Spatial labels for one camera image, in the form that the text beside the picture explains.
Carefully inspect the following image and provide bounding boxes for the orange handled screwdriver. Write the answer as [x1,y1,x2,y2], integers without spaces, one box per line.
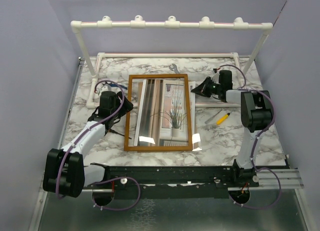
[108,129,125,137]

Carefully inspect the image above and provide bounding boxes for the aluminium extrusion rail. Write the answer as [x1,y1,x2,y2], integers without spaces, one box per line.
[254,169,304,190]

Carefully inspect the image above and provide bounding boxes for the white PVC pipe rack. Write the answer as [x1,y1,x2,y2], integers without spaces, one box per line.
[70,15,274,109]

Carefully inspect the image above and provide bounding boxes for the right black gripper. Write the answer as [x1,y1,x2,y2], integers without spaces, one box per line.
[191,76,222,98]

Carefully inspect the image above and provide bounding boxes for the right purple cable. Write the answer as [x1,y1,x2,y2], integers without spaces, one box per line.
[212,65,282,210]

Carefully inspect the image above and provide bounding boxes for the brown wooden picture frame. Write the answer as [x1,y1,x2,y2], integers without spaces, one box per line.
[123,73,194,152]

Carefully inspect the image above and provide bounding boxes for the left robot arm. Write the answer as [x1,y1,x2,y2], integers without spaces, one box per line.
[42,91,133,198]

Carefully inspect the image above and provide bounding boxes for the yellow black screwdriver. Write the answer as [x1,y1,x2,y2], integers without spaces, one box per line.
[216,112,231,126]

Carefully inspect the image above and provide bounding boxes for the plant window photo print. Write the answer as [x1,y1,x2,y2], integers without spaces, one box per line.
[133,78,197,148]

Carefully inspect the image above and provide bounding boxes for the clear glass pane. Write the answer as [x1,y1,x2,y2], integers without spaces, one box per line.
[129,77,203,152]

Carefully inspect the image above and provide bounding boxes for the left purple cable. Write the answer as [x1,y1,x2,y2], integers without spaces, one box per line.
[55,80,142,212]

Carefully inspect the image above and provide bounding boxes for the silver open-end wrench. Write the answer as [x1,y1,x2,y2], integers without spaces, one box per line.
[168,63,180,74]

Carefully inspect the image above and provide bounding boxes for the blue handled pliers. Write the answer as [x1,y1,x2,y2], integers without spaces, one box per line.
[108,82,128,90]

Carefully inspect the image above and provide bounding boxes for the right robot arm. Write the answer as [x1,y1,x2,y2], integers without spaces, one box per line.
[191,70,275,187]

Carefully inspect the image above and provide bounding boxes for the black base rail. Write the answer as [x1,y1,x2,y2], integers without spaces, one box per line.
[101,166,259,200]

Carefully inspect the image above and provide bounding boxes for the purple cable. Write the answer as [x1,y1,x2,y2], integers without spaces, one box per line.
[212,65,282,210]
[55,80,142,212]

